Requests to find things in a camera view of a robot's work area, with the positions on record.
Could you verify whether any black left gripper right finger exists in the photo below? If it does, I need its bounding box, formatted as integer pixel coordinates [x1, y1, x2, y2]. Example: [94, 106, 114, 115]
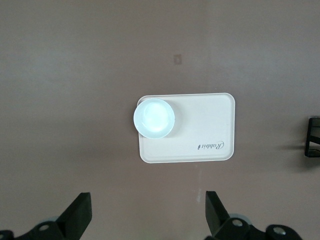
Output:
[205, 191, 301, 240]

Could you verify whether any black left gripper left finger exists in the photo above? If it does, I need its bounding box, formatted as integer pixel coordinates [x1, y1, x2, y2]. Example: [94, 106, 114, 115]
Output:
[0, 191, 93, 240]

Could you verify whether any beige rectangular tray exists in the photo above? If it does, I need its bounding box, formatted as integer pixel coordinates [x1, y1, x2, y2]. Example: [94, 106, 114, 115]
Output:
[136, 92, 237, 165]

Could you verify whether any white bowl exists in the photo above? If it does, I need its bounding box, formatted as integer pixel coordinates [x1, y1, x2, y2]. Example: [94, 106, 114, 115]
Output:
[132, 98, 176, 140]

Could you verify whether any black wire cup rack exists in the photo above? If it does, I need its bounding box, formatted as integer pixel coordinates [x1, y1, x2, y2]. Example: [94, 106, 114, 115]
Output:
[304, 117, 320, 159]

